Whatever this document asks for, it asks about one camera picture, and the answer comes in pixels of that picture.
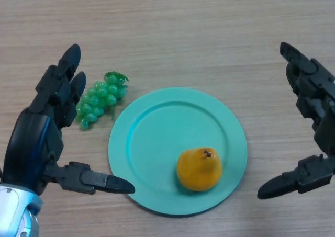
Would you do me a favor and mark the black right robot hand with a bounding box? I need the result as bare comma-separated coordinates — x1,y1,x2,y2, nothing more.
257,41,335,200

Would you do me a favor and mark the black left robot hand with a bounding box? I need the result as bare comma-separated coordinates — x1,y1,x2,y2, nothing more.
1,43,136,196

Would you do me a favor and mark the green grape bunch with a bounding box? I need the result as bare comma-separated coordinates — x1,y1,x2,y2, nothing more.
75,71,130,131

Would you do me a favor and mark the green plate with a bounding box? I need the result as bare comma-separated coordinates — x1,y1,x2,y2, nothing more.
108,87,248,217

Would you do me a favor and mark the yellow pear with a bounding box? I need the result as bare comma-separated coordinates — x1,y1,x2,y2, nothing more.
176,147,223,192

